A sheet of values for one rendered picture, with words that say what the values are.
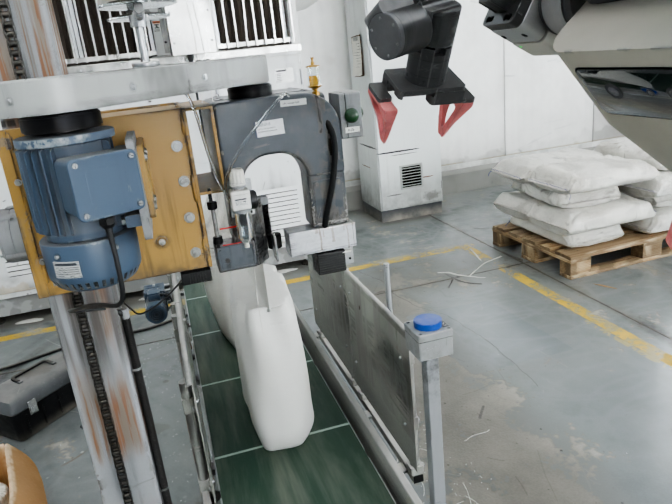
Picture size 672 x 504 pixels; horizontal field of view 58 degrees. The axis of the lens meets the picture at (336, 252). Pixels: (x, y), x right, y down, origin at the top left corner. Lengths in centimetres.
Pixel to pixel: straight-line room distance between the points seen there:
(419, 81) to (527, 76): 540
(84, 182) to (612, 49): 70
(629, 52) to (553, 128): 570
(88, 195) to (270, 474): 100
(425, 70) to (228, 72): 44
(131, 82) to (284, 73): 300
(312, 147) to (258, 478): 89
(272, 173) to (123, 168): 311
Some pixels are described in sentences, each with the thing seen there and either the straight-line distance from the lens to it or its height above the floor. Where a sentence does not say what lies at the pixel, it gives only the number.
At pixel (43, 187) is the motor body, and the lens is 103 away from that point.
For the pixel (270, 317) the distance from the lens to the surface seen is 157.
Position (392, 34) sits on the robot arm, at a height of 142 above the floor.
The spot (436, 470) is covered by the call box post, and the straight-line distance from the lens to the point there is 150.
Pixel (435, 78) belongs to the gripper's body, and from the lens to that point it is 87.
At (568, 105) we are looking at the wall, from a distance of 655.
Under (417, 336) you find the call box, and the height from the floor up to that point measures 84.
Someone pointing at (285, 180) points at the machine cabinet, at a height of 63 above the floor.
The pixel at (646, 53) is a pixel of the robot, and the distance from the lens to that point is 77.
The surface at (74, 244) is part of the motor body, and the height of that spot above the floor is 117.
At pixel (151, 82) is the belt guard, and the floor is 139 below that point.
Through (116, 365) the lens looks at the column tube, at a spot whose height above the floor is 83.
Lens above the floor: 141
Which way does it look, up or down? 18 degrees down
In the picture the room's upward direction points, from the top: 6 degrees counter-clockwise
